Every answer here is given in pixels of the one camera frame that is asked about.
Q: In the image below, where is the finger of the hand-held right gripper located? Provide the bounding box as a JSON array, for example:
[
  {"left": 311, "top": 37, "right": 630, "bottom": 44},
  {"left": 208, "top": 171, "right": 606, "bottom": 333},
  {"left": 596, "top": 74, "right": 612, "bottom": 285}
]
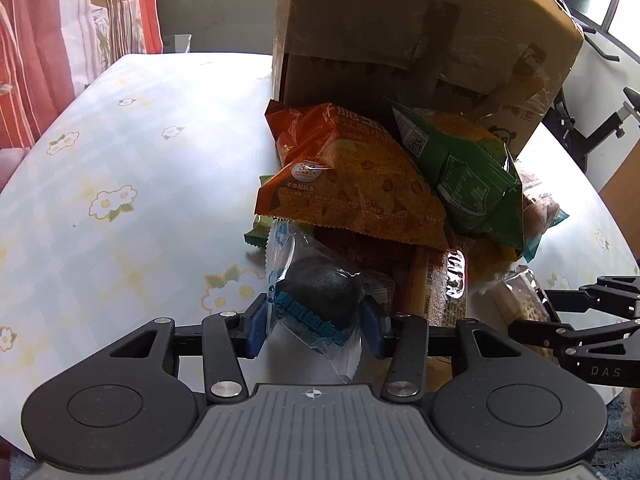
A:
[
  {"left": 508, "top": 317, "right": 640, "bottom": 361},
  {"left": 542, "top": 275, "right": 640, "bottom": 320}
]

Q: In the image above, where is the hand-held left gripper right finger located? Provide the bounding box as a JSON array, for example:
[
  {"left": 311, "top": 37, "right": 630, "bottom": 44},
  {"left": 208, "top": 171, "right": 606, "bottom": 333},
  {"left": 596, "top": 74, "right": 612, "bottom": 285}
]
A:
[{"left": 362, "top": 299, "right": 540, "bottom": 403}]

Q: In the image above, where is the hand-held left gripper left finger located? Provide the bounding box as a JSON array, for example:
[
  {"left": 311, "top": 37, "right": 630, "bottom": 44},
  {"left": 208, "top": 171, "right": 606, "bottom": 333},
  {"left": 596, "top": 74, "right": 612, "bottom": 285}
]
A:
[{"left": 102, "top": 294, "right": 268, "bottom": 404}]

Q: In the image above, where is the clear packet with beige snack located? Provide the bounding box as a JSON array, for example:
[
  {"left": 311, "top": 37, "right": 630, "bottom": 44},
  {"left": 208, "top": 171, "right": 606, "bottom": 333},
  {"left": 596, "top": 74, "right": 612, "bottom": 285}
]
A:
[{"left": 479, "top": 265, "right": 552, "bottom": 333}]

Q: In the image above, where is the clear packet with black ball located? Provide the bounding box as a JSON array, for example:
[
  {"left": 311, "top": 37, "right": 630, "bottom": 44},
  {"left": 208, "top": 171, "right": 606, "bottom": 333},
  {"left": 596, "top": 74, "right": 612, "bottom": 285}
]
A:
[{"left": 263, "top": 219, "right": 397, "bottom": 382}]

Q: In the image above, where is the brown cardboard box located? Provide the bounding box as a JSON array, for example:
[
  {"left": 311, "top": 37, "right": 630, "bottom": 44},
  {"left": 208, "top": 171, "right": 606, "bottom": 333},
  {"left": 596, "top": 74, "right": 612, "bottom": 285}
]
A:
[{"left": 271, "top": 0, "right": 585, "bottom": 158}]

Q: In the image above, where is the long brown snack packet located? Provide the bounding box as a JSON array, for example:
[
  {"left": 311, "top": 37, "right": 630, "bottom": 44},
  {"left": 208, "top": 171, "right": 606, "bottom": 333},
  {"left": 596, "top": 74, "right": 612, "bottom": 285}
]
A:
[{"left": 387, "top": 246, "right": 471, "bottom": 388}]

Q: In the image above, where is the dark red snack packet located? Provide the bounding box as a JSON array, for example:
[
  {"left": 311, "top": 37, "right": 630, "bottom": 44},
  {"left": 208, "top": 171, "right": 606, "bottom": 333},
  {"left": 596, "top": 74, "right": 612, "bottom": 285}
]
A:
[{"left": 312, "top": 226, "right": 417, "bottom": 281}]

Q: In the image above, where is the yellow snack packet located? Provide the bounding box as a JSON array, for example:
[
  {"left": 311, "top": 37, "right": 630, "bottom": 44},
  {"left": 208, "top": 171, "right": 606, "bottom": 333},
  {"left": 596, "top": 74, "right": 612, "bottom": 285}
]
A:
[{"left": 464, "top": 239, "right": 522, "bottom": 287}]

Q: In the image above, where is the teal edged snack packet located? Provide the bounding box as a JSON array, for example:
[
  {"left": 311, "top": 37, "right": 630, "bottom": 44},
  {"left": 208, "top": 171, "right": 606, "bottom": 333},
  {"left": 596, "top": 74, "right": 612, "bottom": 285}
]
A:
[{"left": 514, "top": 159, "right": 571, "bottom": 263}]

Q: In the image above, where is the small green snack packet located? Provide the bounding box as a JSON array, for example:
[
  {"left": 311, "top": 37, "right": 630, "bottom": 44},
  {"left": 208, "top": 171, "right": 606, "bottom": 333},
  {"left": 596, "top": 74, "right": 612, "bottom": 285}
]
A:
[{"left": 243, "top": 174, "right": 276, "bottom": 249}]

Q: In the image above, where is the brown wooden board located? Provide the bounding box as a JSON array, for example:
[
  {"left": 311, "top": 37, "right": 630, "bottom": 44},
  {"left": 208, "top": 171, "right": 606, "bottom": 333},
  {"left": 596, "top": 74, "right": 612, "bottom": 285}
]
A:
[{"left": 597, "top": 172, "right": 640, "bottom": 263}]

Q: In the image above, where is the orange snack bag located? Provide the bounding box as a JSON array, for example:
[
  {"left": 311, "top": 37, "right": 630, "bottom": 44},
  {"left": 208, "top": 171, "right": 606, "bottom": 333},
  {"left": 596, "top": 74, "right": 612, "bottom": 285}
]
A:
[{"left": 254, "top": 101, "right": 449, "bottom": 252}]

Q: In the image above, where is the green snack bag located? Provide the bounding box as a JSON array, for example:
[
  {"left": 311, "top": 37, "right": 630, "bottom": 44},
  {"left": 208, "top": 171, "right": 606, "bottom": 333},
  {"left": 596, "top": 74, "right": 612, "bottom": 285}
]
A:
[{"left": 391, "top": 101, "right": 525, "bottom": 256}]

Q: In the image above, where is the black exercise bike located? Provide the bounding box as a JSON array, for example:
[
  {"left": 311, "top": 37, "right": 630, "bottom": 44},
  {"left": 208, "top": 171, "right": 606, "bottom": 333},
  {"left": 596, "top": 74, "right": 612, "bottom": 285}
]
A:
[{"left": 542, "top": 10, "right": 640, "bottom": 173}]

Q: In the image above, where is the red and white floral curtain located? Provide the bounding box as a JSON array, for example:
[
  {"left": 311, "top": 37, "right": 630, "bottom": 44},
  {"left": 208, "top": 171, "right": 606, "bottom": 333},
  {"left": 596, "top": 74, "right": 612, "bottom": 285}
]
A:
[{"left": 0, "top": 0, "right": 164, "bottom": 161}]

